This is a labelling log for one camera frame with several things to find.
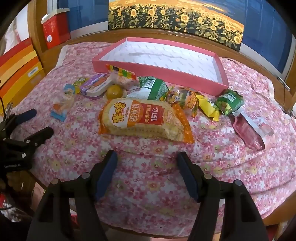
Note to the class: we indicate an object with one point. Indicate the small yellow green packet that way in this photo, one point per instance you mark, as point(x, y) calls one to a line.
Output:
point(79, 83)

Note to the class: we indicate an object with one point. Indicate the yellow jelly cup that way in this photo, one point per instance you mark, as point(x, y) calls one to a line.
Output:
point(115, 90)

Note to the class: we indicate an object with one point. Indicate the wooden bed frame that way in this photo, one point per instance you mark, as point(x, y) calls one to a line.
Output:
point(49, 56)

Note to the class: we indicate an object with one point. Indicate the large green snack bag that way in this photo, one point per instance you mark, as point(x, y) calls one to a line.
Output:
point(155, 89)

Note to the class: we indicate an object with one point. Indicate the white cloth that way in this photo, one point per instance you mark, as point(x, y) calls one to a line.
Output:
point(15, 32)

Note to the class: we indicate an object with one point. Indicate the blue tinted window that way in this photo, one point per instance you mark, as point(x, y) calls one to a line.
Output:
point(83, 14)

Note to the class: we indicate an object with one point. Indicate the blue edged clear packet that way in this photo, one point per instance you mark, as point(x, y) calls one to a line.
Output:
point(62, 104)

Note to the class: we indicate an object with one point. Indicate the pink cardboard box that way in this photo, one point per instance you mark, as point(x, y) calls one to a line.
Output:
point(161, 60)

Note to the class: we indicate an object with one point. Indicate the sunflower field painting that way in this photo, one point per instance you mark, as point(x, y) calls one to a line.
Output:
point(173, 18)

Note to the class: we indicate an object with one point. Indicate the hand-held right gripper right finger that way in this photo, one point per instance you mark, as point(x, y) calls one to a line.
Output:
point(188, 176)

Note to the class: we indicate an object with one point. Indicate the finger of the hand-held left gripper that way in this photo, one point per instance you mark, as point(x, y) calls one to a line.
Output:
point(26, 115)
point(38, 136)

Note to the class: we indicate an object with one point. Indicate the large orange rice cracker bag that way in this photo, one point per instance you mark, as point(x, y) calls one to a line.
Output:
point(143, 118)

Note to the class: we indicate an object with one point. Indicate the metal window latch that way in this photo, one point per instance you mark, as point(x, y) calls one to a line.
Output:
point(283, 83)

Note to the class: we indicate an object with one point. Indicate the rainbow striped clear packet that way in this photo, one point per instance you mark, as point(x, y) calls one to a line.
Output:
point(120, 80)

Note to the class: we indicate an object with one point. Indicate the orange striped cardboard box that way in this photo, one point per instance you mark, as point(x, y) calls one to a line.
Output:
point(18, 69)

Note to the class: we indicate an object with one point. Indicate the yellow candy packet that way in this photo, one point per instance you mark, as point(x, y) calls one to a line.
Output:
point(208, 106)

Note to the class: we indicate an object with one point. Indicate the purple snack packet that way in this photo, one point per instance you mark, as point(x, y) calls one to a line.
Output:
point(94, 87)

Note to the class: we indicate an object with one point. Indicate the small green snack bag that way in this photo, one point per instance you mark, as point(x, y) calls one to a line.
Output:
point(229, 102)

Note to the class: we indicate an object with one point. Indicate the orange snack packet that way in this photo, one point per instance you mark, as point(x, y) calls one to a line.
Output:
point(185, 98)

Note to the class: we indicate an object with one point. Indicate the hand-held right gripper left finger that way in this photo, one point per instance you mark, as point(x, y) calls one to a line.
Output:
point(107, 171)

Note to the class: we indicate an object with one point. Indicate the red box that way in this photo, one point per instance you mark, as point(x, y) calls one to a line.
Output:
point(56, 32)

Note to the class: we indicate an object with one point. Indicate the pink snack packet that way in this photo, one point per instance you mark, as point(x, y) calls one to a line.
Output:
point(249, 132)

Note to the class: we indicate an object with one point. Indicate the pink floral blanket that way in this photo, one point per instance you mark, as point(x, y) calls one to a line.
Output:
point(69, 148)

